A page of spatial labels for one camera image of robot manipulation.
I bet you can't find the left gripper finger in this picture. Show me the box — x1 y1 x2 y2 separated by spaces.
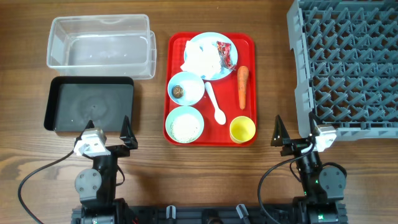
119 116 138 149
81 120 95 136

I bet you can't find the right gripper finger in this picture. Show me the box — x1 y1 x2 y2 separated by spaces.
308 111 322 136
271 115 290 147

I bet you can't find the yellow cup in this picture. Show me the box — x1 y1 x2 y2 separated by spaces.
229 116 256 144

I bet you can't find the white rice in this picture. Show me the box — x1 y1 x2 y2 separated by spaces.
170 114 201 143

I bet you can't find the green bowl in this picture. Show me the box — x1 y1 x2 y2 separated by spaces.
165 106 205 143

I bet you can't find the brown mushroom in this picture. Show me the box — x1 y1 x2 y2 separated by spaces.
172 85 184 98

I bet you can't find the orange carrot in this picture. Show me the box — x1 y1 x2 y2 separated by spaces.
237 65 249 110

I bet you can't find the light blue bowl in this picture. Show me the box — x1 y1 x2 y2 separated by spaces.
167 72 205 106

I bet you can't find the red snack wrapper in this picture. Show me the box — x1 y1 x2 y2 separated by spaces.
216 41 235 70

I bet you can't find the white tissue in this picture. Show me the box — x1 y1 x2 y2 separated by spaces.
180 40 221 79

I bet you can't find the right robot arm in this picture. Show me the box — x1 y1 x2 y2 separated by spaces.
269 113 348 223

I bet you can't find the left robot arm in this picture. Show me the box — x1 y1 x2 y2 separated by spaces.
71 116 139 224

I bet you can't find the grey dishwasher rack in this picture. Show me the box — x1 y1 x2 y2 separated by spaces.
287 1 397 141

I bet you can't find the black plastic tray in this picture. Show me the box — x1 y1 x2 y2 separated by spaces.
44 76 134 133

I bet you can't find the white plastic spoon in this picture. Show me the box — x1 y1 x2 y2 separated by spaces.
205 82 226 125

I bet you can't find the clear plastic bin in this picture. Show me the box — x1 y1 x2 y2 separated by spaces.
47 14 157 80

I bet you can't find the red serving tray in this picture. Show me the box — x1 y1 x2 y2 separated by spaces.
163 32 257 147

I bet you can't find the light blue plate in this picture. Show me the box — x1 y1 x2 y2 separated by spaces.
180 32 238 81

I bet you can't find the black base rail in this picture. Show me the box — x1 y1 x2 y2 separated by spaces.
71 204 348 224

